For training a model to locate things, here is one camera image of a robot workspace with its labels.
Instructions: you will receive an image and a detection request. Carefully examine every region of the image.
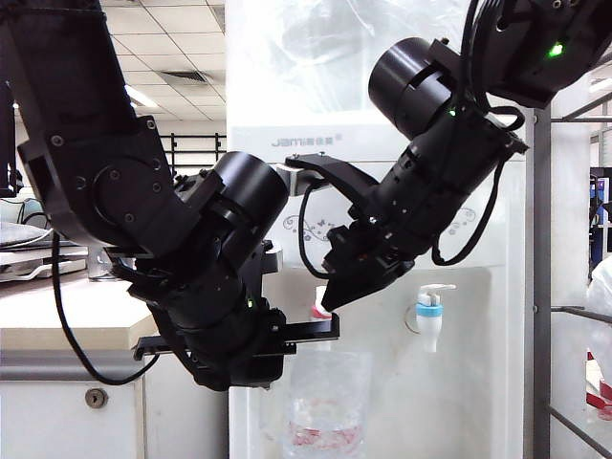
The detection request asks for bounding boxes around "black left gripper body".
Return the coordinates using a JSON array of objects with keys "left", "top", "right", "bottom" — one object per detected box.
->
[{"left": 132, "top": 309, "right": 342, "bottom": 393}]

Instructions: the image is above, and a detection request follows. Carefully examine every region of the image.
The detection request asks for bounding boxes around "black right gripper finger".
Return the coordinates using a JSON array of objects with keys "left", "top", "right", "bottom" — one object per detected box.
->
[{"left": 319, "top": 262, "right": 414, "bottom": 313}]

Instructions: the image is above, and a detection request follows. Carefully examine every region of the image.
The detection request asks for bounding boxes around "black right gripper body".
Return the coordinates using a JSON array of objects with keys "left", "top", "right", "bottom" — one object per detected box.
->
[{"left": 321, "top": 219, "right": 417, "bottom": 277}]

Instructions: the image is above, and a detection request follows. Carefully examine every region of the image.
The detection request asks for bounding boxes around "red hot water tap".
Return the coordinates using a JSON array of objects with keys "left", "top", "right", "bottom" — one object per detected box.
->
[{"left": 308, "top": 285, "right": 336, "bottom": 323}]

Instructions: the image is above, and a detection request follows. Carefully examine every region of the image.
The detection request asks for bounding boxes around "clear plastic mug pink print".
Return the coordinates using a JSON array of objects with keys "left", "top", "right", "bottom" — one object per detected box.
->
[{"left": 260, "top": 350, "right": 375, "bottom": 459}]

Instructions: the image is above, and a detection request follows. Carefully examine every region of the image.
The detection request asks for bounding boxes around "blue cold water tap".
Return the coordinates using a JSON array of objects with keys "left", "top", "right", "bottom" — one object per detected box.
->
[{"left": 412, "top": 283, "right": 458, "bottom": 356}]

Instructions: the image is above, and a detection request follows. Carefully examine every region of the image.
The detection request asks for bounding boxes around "white water dispenser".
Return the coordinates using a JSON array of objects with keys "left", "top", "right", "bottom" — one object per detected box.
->
[{"left": 224, "top": 121, "right": 527, "bottom": 459}]

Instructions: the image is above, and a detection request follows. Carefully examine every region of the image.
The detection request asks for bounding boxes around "water jug in plastic bag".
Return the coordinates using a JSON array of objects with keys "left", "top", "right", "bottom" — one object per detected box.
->
[{"left": 224, "top": 0, "right": 479, "bottom": 126}]

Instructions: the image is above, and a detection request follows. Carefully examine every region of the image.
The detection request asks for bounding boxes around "round metal cabinet lock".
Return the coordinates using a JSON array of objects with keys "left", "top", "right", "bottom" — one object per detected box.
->
[{"left": 84, "top": 386, "right": 109, "bottom": 410}]

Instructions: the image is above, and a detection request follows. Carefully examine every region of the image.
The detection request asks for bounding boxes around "dark metal rack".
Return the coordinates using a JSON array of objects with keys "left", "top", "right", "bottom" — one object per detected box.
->
[{"left": 523, "top": 47, "right": 612, "bottom": 459}]

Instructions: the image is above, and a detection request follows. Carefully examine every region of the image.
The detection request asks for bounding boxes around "black background shelf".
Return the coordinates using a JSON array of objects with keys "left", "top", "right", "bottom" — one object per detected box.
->
[{"left": 160, "top": 132, "right": 229, "bottom": 182}]

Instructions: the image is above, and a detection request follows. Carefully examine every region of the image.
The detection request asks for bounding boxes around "white laptop stand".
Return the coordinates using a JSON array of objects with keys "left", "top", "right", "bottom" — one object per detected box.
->
[{"left": 0, "top": 247, "right": 91, "bottom": 284}]

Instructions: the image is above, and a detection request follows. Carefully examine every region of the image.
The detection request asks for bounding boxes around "blue and black machine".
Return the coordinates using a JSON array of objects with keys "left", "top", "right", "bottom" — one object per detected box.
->
[{"left": 588, "top": 165, "right": 612, "bottom": 240}]

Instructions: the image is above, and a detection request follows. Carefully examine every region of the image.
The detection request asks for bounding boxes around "ceiling air vent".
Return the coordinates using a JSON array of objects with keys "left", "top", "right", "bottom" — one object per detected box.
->
[{"left": 161, "top": 70, "right": 212, "bottom": 89}]

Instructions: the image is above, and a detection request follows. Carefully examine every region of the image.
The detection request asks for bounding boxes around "white plastic bag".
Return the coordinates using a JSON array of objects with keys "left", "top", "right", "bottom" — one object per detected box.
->
[{"left": 585, "top": 254, "right": 612, "bottom": 423}]

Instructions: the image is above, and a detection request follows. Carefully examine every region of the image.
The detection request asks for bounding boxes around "small ceiling light panel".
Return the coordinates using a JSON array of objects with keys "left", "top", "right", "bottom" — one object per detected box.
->
[{"left": 124, "top": 84, "right": 162, "bottom": 111}]

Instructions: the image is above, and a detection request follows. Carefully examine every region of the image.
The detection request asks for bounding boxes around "black monitor edge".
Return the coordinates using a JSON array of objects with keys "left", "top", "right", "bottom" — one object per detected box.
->
[{"left": 0, "top": 80, "right": 23, "bottom": 195}]

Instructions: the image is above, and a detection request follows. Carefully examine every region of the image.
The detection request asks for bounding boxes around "black right camera cable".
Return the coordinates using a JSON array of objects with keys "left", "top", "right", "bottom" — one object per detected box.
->
[{"left": 296, "top": 183, "right": 337, "bottom": 281}]

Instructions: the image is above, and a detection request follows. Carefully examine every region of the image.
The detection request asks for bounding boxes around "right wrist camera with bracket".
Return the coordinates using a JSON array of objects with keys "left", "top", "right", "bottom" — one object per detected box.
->
[{"left": 274, "top": 151, "right": 382, "bottom": 216}]

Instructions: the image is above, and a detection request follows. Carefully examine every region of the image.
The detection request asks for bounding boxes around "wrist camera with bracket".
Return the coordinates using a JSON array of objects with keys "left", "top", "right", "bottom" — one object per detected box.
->
[
  {"left": 241, "top": 237, "right": 287, "bottom": 312},
  {"left": 274, "top": 151, "right": 382, "bottom": 216}
]

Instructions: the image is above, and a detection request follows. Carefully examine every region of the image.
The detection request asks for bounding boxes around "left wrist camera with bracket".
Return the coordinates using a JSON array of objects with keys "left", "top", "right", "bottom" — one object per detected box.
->
[{"left": 241, "top": 237, "right": 287, "bottom": 312}]

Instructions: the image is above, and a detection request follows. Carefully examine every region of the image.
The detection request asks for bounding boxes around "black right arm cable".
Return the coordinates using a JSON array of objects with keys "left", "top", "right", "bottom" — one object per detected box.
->
[{"left": 430, "top": 155, "right": 510, "bottom": 268}]

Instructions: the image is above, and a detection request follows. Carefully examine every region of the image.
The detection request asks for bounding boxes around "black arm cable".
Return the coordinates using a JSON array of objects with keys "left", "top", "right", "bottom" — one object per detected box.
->
[
  {"left": 430, "top": 155, "right": 510, "bottom": 268},
  {"left": 50, "top": 229, "right": 162, "bottom": 386}
]

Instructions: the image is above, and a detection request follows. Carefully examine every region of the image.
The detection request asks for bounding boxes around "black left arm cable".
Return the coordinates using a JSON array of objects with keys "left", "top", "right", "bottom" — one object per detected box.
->
[{"left": 50, "top": 229, "right": 162, "bottom": 386}]

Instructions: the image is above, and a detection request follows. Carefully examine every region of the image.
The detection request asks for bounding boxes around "black cable bundle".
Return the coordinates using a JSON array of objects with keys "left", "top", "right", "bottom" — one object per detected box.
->
[{"left": 457, "top": 0, "right": 528, "bottom": 134}]

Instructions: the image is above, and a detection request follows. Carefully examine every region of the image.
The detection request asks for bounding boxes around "white desk cable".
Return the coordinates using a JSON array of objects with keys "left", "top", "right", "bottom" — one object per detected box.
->
[{"left": 17, "top": 226, "right": 57, "bottom": 251}]

